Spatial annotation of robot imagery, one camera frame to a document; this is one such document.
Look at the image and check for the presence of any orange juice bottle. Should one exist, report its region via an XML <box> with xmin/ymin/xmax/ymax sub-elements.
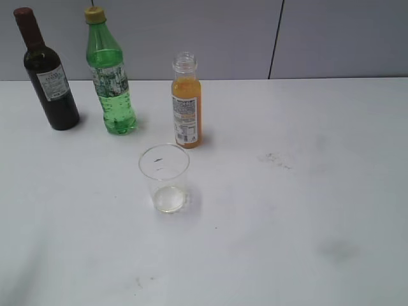
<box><xmin>171</xmin><ymin>52</ymin><xmax>202</xmax><ymax>149</ymax></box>

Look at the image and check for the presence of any transparent plastic cup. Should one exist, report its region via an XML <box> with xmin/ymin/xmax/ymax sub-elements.
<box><xmin>138</xmin><ymin>143</ymin><xmax>190</xmax><ymax>214</ymax></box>

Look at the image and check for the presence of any green soda bottle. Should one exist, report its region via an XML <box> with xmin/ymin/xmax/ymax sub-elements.
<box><xmin>85</xmin><ymin>6</ymin><xmax>137</xmax><ymax>135</ymax></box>

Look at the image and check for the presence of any dark wine bottle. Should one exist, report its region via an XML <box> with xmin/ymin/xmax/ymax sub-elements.
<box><xmin>13</xmin><ymin>7</ymin><xmax>80</xmax><ymax>131</ymax></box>

